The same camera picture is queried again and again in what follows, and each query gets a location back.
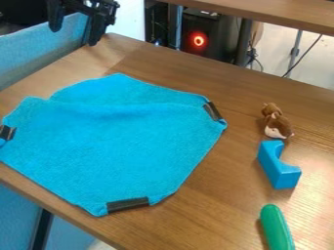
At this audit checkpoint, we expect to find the blue block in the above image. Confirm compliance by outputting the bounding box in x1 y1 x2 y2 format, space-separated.
255 140 303 190

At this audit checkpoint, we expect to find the wooden desk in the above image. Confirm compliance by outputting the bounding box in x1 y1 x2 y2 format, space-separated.
154 0 334 37

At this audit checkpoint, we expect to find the blue cloth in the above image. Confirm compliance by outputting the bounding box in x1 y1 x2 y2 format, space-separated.
0 72 230 218

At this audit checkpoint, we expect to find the brown plush animal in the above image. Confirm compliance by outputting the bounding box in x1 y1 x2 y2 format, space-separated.
259 102 297 141

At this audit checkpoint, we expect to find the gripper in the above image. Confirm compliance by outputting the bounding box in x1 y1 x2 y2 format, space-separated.
45 0 122 47

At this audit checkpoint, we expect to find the green toy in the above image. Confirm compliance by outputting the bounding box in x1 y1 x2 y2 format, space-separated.
258 203 298 250

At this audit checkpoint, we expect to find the black computer tower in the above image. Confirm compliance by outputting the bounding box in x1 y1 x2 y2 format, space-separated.
143 0 243 64

